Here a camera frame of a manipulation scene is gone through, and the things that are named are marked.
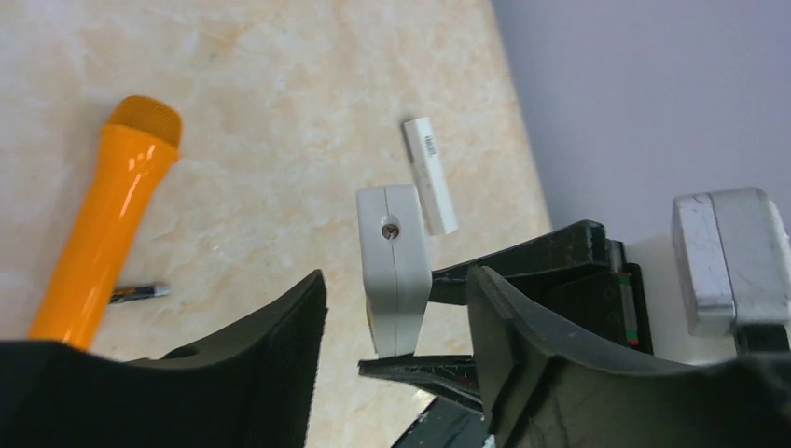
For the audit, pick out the battery near flashlight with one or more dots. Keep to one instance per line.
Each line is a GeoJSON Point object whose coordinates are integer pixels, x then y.
{"type": "Point", "coordinates": [139, 293]}

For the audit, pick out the small white remote control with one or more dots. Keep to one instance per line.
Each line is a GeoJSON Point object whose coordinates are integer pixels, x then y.
{"type": "Point", "coordinates": [396, 272]}

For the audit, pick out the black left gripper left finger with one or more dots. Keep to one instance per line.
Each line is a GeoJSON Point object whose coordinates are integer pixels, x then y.
{"type": "Point", "coordinates": [249, 384]}

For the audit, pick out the long white remote control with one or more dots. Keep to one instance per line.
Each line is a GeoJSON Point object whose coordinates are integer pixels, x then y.
{"type": "Point", "coordinates": [429, 177]}

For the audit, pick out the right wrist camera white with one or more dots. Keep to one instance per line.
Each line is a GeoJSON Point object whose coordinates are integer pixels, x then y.
{"type": "Point", "coordinates": [733, 260]}

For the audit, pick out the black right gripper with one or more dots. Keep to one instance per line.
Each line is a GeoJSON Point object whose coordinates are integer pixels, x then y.
{"type": "Point", "coordinates": [575, 272]}

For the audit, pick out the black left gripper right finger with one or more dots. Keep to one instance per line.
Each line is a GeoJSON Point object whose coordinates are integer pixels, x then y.
{"type": "Point", "coordinates": [546, 382]}

